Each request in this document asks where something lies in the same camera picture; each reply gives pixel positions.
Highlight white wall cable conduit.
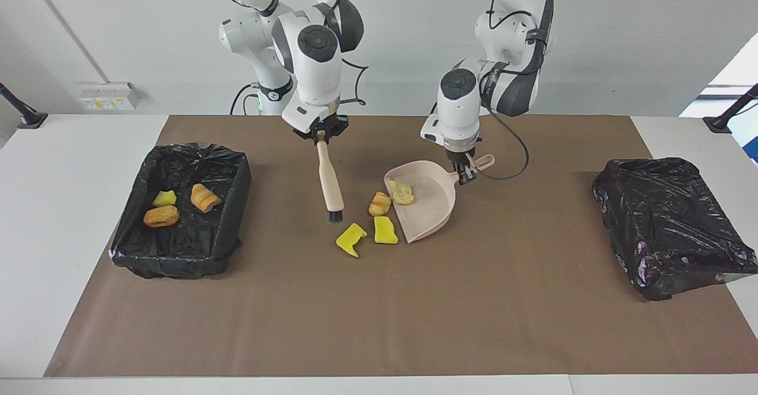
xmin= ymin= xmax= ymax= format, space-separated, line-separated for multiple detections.
xmin=21 ymin=0 xmax=110 ymax=85

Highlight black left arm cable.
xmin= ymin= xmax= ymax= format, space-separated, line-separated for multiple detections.
xmin=477 ymin=0 xmax=554 ymax=181

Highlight white wall socket box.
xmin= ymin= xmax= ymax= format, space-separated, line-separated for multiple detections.
xmin=79 ymin=81 xmax=141 ymax=111

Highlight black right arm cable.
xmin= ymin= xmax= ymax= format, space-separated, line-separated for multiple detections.
xmin=339 ymin=56 xmax=369 ymax=107

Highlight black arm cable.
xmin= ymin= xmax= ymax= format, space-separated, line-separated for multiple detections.
xmin=339 ymin=56 xmax=369 ymax=107
xmin=477 ymin=0 xmax=554 ymax=181

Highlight orange striped foam chunk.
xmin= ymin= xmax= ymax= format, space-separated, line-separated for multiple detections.
xmin=368 ymin=191 xmax=393 ymax=217

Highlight pale pink plastic dustpan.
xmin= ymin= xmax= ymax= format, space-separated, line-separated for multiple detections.
xmin=383 ymin=154 xmax=496 ymax=244

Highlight pale and orange foam chunk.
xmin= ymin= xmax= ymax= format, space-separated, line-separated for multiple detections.
xmin=191 ymin=183 xmax=223 ymax=214

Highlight notched yellow sponge piece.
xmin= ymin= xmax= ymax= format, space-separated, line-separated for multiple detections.
xmin=336 ymin=223 xmax=368 ymax=258

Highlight black right base cable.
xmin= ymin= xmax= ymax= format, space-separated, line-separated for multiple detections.
xmin=230 ymin=83 xmax=261 ymax=115

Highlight open bin black bag liner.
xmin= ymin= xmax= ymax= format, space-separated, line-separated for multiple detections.
xmin=110 ymin=142 xmax=252 ymax=280

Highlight beige hand brush black bristles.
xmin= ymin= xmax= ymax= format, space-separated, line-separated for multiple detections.
xmin=316 ymin=140 xmax=345 ymax=224

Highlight pale green foam chunk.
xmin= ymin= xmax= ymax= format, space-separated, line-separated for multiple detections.
xmin=389 ymin=180 xmax=415 ymax=205

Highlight brown oval foam chunk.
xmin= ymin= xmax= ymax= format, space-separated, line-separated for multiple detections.
xmin=143 ymin=205 xmax=180 ymax=229

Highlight squarish yellow sponge piece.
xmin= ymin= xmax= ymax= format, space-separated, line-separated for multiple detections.
xmin=374 ymin=216 xmax=400 ymax=245

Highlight brown paper table mat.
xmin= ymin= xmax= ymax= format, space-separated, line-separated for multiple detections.
xmin=44 ymin=115 xmax=758 ymax=378

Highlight black camera stand clamp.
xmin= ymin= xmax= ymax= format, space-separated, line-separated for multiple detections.
xmin=703 ymin=84 xmax=758 ymax=134
xmin=0 ymin=82 xmax=48 ymax=129

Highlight crumpled bin black bag liner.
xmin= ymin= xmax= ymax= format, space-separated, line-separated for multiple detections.
xmin=592 ymin=158 xmax=758 ymax=301

